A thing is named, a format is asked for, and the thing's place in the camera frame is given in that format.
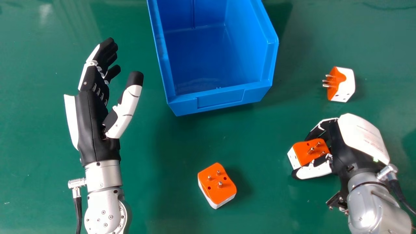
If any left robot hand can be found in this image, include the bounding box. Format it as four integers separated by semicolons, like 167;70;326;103
64;37;144;166

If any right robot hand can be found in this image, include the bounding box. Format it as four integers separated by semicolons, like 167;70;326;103
292;113;391;195

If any white-and-orange plug adapter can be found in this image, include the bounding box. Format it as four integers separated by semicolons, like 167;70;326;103
198;162;237;209
322;66;356;103
287;138;331;170

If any blue plastic bin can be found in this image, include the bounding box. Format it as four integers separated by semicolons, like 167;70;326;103
147;0;279;117

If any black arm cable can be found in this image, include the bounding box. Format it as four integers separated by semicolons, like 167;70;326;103
73;188;83;234
389;179;416;216

